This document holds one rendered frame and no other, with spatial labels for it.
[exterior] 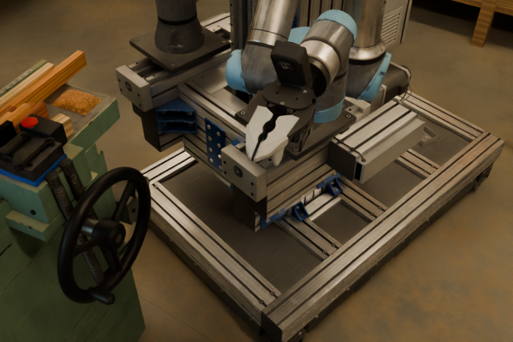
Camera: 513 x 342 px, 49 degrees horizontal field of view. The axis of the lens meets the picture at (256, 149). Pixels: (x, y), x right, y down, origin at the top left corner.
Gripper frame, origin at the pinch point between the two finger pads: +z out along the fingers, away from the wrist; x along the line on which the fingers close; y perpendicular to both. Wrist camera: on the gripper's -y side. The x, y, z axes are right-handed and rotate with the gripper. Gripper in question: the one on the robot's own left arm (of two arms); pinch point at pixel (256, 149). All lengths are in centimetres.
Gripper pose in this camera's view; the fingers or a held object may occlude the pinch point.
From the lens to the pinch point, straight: 73.6
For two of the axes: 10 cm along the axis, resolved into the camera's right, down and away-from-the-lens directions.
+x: -9.2, -3.0, 2.7
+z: -4.0, 6.5, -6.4
